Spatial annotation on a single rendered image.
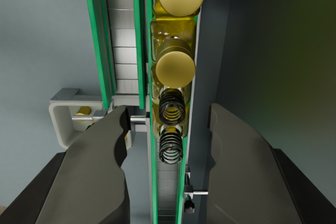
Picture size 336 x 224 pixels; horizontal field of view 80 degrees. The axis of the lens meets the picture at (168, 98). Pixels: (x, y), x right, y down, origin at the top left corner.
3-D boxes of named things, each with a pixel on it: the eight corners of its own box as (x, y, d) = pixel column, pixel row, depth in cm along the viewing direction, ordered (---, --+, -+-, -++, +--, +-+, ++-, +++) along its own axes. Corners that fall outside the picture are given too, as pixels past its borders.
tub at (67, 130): (136, 133, 71) (132, 151, 64) (72, 132, 71) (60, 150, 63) (132, 89, 63) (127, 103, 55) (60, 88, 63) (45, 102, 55)
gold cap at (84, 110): (81, 114, 66) (75, 122, 62) (79, 105, 64) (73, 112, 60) (92, 114, 66) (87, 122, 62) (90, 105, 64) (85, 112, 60)
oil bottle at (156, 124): (181, 85, 48) (189, 146, 30) (157, 85, 48) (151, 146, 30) (182, 62, 46) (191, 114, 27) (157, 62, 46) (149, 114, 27)
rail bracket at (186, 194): (202, 174, 63) (210, 216, 52) (180, 173, 63) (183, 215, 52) (204, 164, 62) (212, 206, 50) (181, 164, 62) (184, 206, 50)
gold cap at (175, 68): (190, 71, 21) (195, 90, 18) (157, 71, 21) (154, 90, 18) (192, 37, 20) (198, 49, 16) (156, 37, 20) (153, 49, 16)
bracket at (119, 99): (147, 95, 57) (145, 108, 51) (114, 94, 57) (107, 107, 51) (147, 83, 55) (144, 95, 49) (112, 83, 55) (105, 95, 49)
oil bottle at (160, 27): (184, 35, 43) (196, 72, 24) (157, 35, 43) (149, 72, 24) (185, 6, 40) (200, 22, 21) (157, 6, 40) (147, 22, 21)
